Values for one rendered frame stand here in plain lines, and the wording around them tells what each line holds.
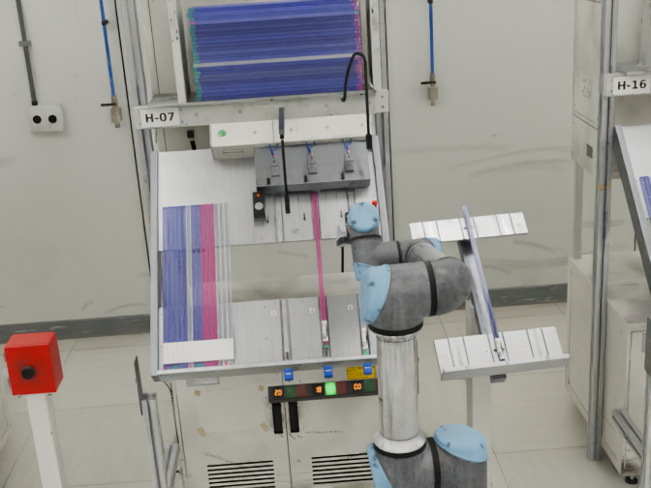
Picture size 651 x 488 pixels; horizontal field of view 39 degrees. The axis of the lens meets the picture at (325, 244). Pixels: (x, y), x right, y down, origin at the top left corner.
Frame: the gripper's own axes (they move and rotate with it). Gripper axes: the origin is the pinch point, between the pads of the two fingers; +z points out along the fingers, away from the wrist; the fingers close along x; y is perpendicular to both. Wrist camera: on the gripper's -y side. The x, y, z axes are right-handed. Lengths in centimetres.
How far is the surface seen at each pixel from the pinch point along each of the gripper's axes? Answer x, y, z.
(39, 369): 94, -27, 13
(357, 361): 2.6, -32.4, 2.1
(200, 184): 45, 25, 18
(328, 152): 5.6, 30.6, 13.0
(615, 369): -85, -41, 52
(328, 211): 6.9, 12.9, 14.4
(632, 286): -97, -13, 61
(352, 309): 2.8, -17.4, 6.2
